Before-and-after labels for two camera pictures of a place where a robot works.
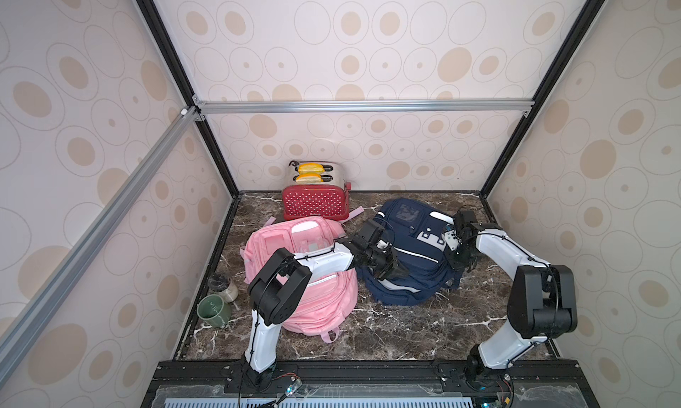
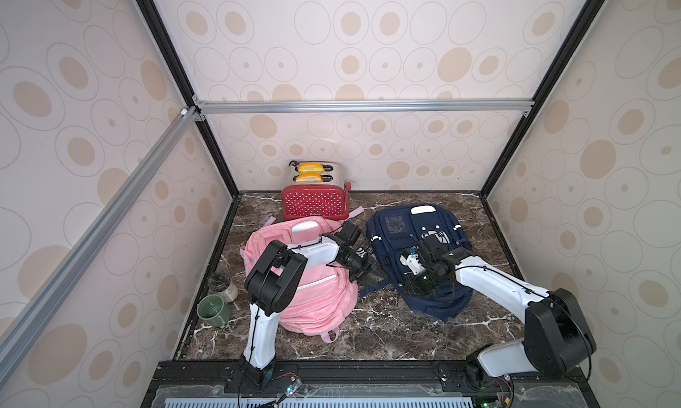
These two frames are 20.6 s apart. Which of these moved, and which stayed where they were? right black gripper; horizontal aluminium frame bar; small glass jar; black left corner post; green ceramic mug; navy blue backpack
Moved: navy blue backpack; right black gripper
Stayed: small glass jar; black left corner post; horizontal aluminium frame bar; green ceramic mug
